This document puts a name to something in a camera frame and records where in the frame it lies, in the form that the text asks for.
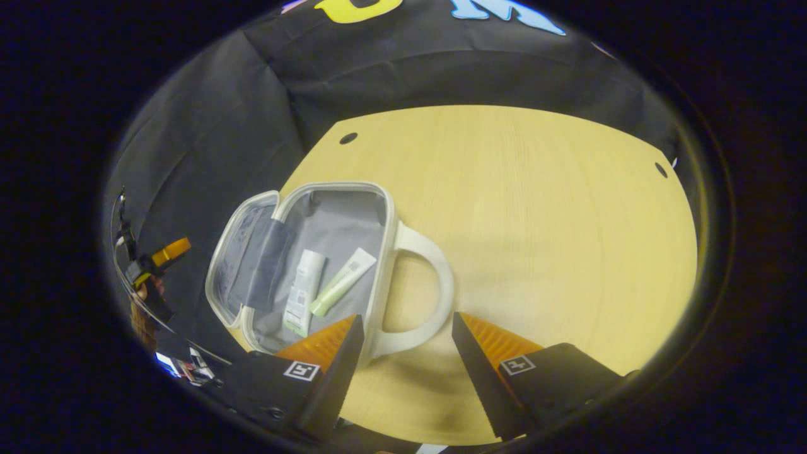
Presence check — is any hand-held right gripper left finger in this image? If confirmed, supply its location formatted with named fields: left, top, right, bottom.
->
left=214, top=314, right=366, bottom=442

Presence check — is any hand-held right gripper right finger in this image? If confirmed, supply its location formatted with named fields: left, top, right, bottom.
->
left=451, top=311, right=631, bottom=442

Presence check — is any white skin care tube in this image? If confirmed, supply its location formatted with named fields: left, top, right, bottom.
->
left=282, top=248, right=327, bottom=338

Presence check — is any green skin care tube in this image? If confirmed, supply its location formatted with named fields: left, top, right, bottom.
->
left=308, top=247, right=378, bottom=318

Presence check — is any white suitcase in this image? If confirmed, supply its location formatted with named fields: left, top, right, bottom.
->
left=205, top=181, right=456, bottom=361

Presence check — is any blurred colourful object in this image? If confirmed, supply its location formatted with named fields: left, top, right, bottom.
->
left=154, top=349, right=218, bottom=387

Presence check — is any black backdrop cloth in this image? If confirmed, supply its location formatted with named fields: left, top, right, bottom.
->
left=104, top=0, right=685, bottom=366

